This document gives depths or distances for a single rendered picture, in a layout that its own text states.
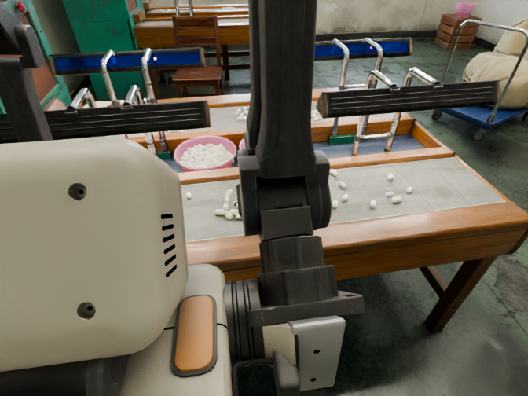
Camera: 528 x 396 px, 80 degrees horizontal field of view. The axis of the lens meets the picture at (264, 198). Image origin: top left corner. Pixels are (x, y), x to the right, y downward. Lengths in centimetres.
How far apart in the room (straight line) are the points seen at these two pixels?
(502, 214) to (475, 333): 80
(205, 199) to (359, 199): 57
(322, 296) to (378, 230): 76
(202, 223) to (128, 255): 87
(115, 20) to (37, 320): 357
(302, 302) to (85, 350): 19
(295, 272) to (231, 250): 64
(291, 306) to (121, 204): 19
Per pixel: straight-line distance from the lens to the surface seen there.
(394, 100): 113
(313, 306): 32
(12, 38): 72
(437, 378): 176
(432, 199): 131
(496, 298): 215
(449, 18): 655
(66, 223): 22
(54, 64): 162
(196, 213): 112
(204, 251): 96
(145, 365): 29
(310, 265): 33
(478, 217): 127
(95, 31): 380
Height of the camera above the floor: 149
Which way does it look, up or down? 40 degrees down
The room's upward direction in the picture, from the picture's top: straight up
